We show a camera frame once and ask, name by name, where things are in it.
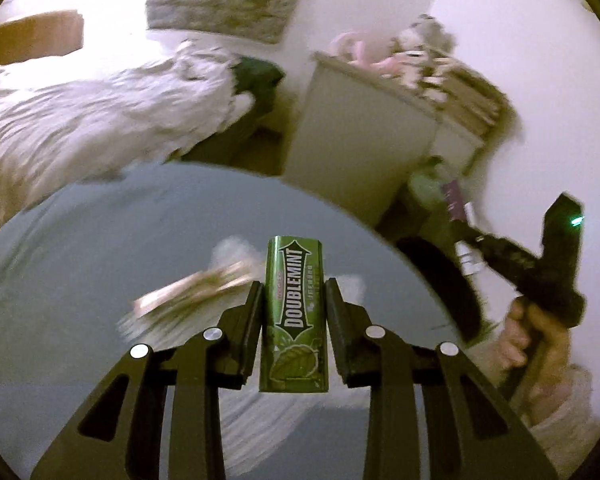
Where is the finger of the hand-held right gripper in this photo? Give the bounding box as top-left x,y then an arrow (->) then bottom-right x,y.
449,219 -> 544,295

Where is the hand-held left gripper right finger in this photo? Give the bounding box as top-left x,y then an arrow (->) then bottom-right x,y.
325,277 -> 557,480

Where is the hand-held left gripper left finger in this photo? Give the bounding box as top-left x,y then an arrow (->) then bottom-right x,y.
30,281 -> 264,480

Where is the green chewing gum box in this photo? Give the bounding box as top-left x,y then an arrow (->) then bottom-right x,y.
258,235 -> 330,394

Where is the purple and white packet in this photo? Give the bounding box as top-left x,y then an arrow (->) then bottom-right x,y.
441,180 -> 484,276

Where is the person's right forearm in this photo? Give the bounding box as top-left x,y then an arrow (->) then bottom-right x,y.
527,364 -> 599,442

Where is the person's right hand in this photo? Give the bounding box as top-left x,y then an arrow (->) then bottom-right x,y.
496,299 -> 572,407

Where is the crumpled striped wrapper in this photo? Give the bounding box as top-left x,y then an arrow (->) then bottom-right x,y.
119,240 -> 261,334

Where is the green bag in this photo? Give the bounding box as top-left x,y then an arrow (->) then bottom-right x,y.
407,157 -> 456,212

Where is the stack of books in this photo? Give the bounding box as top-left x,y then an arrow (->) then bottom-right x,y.
415,55 -> 507,134

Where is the beige cabinet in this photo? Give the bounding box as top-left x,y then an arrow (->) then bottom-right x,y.
282,52 -> 486,227

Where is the dark green cloth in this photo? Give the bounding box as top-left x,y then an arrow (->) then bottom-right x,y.
230,57 -> 286,112

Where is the bed with white duvet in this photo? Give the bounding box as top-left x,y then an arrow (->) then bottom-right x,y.
0,40 -> 262,222

